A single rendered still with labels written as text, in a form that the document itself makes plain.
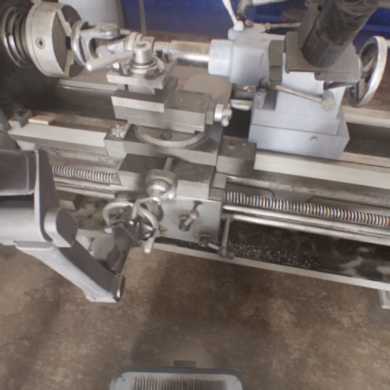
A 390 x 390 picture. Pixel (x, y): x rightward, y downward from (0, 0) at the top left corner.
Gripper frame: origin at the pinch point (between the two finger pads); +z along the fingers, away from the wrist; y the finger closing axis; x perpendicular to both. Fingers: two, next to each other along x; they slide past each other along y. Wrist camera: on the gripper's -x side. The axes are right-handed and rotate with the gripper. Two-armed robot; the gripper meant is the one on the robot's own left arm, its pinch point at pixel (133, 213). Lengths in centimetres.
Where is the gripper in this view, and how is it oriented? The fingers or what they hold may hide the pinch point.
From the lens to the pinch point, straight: 91.7
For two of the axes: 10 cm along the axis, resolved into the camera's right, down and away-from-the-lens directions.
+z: 1.9, -7.5, 6.4
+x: 8.7, -1.8, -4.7
